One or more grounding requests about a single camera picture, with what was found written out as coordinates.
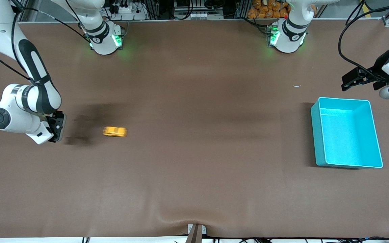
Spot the yellow beetle toy car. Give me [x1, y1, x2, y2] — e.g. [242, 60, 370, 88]
[103, 126, 128, 138]

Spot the turquoise plastic bin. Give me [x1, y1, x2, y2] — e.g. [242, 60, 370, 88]
[311, 97, 384, 169]

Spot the orange packaged goods pile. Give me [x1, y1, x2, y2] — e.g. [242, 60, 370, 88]
[248, 0, 291, 19]

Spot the white power strip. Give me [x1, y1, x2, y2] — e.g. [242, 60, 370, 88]
[108, 2, 148, 20]

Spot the brown table mat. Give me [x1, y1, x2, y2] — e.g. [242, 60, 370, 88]
[0, 19, 389, 238]

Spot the brown mounting bar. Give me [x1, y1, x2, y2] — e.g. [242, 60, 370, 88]
[185, 225, 202, 243]

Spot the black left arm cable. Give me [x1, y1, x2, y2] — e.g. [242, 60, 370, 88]
[338, 0, 389, 81]

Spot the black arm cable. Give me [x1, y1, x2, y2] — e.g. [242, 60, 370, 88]
[338, 0, 389, 81]
[0, 0, 92, 81]

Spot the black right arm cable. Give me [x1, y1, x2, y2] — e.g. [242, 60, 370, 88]
[0, 0, 92, 81]

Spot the grey metal bracket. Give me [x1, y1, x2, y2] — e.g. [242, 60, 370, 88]
[188, 223, 207, 235]

